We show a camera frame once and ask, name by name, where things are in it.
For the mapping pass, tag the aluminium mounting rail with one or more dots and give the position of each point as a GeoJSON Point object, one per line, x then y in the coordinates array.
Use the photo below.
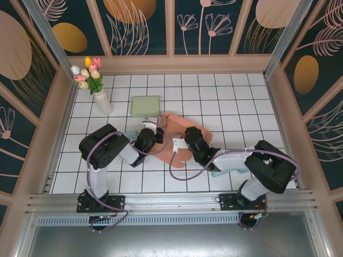
{"type": "Point", "coordinates": [174, 200]}

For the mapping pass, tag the green paper box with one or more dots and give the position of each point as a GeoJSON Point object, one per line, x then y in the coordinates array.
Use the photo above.
{"type": "Point", "coordinates": [146, 107]}

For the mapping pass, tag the artificial tulip bouquet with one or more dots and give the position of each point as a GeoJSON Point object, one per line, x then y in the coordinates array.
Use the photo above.
{"type": "Point", "coordinates": [89, 76]}

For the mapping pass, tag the grey metal sheet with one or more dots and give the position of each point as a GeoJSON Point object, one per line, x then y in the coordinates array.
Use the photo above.
{"type": "Point", "coordinates": [174, 241]}

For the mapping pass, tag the aluminium frame post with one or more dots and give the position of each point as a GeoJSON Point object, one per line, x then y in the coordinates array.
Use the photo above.
{"type": "Point", "coordinates": [47, 34]}
{"type": "Point", "coordinates": [286, 40]}

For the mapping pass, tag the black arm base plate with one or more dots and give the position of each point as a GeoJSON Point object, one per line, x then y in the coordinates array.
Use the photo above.
{"type": "Point", "coordinates": [118, 202]}
{"type": "Point", "coordinates": [227, 202]}

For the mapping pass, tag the light blue toy trowel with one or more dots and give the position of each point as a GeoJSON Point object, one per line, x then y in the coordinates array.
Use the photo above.
{"type": "Point", "coordinates": [132, 132]}

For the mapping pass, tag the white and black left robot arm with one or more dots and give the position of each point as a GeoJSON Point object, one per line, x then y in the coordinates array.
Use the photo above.
{"type": "Point", "coordinates": [97, 179]}

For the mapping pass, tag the light blue toy rake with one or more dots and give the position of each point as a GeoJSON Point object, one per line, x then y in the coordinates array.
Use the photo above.
{"type": "Point", "coordinates": [218, 174]}

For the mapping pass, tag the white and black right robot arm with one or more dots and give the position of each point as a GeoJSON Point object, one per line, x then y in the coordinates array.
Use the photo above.
{"type": "Point", "coordinates": [233, 160]}

